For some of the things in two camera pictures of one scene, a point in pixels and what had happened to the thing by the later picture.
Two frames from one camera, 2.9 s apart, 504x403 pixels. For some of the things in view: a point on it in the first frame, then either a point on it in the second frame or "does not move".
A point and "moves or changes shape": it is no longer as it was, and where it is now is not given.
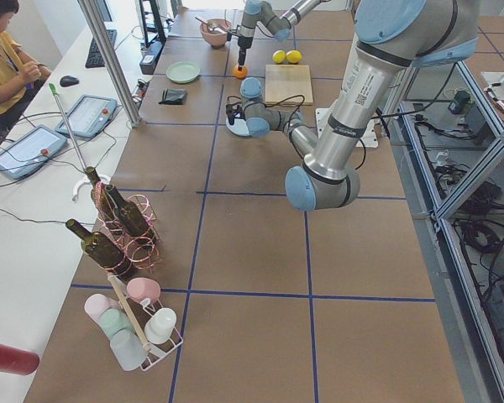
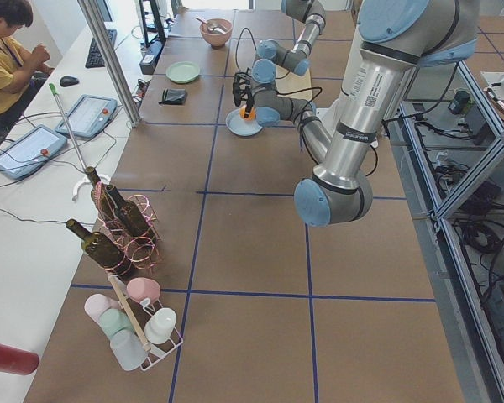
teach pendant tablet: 88,116 does not move
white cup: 160,325 does not move
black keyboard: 95,57 does not move
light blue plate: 239,127 does not move
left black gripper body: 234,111 → 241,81
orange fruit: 240,74 moves or changes shape
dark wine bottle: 97,247 does not move
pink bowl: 217,39 does not move
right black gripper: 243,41 → 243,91
